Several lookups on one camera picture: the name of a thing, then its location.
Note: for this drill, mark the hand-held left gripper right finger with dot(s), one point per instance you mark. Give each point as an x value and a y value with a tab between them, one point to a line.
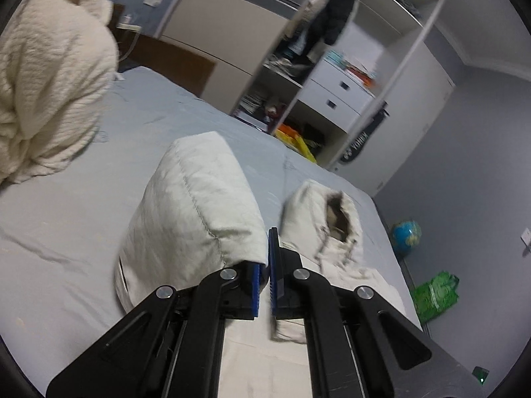
273	275

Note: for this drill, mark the white drawer unit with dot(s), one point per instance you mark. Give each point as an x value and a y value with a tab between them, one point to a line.
332	95

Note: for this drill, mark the blue globe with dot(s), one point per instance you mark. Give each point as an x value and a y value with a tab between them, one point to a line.
406	236

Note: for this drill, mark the white power strip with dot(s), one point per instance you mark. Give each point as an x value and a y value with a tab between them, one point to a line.
129	25

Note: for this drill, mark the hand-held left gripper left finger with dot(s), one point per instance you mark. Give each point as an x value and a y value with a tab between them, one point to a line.
255	291

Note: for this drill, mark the green plastic bag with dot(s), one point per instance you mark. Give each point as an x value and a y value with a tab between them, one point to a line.
435	298

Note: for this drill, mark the white wardrobe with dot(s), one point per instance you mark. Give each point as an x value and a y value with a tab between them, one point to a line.
207	20

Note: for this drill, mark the black racket bag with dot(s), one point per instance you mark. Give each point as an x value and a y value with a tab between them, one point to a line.
365	137

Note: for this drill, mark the small device with green light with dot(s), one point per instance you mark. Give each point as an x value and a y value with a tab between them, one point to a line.
481	375

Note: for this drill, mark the black hanging garment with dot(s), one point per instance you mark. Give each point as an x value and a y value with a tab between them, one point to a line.
336	12

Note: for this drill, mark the yellow and orange toy boxes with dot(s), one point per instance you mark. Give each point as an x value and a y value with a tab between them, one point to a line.
296	141

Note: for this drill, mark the white wall socket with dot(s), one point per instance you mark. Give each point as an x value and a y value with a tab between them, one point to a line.
152	0
527	238

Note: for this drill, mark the folded clothes pile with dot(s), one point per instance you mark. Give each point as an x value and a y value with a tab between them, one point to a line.
286	64

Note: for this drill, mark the brown wooden headboard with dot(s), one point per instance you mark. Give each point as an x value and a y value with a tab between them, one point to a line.
174	56

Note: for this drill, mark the cream quilted blanket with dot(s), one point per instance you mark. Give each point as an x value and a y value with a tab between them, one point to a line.
49	70

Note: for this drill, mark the stack of books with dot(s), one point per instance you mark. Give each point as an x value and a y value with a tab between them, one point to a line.
352	68

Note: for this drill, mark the white pillow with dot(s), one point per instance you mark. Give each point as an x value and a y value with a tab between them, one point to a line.
186	215

